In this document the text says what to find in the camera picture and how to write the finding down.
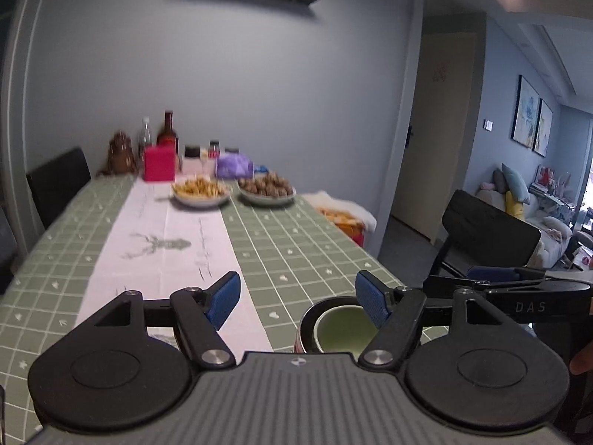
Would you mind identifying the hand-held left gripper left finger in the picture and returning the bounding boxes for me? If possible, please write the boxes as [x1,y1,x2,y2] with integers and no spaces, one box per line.
[83,271,242,370]

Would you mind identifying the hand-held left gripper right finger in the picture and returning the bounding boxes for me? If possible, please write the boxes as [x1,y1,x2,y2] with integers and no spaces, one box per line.
[355,270,510,368]

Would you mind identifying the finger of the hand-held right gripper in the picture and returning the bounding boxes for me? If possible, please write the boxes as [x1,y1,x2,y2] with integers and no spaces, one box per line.
[423,275,547,300]
[466,266,593,288]

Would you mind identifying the pale green ceramic bowl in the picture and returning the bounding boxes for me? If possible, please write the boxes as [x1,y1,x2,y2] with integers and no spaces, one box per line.
[312,308,381,353]

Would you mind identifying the orange steel-lined bowl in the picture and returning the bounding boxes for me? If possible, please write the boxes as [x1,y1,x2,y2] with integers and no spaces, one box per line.
[294,297,385,355]

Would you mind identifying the person's right hand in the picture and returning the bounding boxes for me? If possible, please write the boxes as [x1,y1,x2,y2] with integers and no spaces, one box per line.
[569,343,593,377]

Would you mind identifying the black dining chair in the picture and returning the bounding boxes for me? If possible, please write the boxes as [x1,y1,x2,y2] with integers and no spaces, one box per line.
[428,189,543,279]
[25,147,92,230]

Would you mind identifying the yellow cushion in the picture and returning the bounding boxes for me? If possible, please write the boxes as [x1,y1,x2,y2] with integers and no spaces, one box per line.
[505,190,526,221]

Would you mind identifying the light sofa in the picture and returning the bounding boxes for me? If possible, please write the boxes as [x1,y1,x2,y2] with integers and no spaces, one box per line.
[477,171,593,270]

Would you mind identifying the green checked tablecloth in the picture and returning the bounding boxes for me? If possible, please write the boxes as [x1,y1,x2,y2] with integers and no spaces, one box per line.
[0,174,418,432]

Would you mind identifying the teal cushion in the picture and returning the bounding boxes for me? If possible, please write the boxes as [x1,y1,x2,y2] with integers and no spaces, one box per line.
[503,163,531,205]

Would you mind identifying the white deer-print table runner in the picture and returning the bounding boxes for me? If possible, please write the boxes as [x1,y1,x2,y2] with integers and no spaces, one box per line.
[74,176,274,353]

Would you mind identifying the white bowl of fries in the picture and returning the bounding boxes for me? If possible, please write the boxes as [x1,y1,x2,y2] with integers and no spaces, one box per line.
[171,175,231,208]

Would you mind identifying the white bowl of brown balls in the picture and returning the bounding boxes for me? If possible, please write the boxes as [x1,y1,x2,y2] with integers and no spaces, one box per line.
[237,172,297,207]

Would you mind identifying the purple tissue pack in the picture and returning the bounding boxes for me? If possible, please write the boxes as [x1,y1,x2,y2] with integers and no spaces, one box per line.
[215,154,255,181]

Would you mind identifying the white door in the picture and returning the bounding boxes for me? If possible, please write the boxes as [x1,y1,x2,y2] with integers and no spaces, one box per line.
[391,32,478,244]

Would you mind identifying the white condiment box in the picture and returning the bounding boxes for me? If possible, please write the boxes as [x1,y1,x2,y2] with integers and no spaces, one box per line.
[180,155,218,175]

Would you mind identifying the pink box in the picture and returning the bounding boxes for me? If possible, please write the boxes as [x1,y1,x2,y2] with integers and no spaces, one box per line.
[143,145,178,182]

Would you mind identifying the dark liquor bottle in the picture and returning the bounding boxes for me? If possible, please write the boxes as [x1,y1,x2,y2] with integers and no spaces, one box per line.
[156,110,179,154]

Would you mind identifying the brown bear-shaped bottle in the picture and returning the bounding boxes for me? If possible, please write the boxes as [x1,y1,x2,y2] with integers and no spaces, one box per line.
[107,131,139,176]

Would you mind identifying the clear plastic water bottle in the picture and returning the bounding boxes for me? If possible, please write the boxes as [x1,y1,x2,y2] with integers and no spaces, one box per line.
[138,117,153,158]

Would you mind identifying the dark chair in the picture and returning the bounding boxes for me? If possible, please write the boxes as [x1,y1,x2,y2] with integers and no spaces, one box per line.
[0,204,19,295]

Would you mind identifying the small framed wall picture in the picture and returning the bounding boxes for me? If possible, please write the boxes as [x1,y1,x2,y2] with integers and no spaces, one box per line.
[533,98,554,157]

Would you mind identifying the large framed wall picture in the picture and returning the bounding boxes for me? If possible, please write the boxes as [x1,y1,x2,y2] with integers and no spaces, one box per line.
[511,74,540,148]

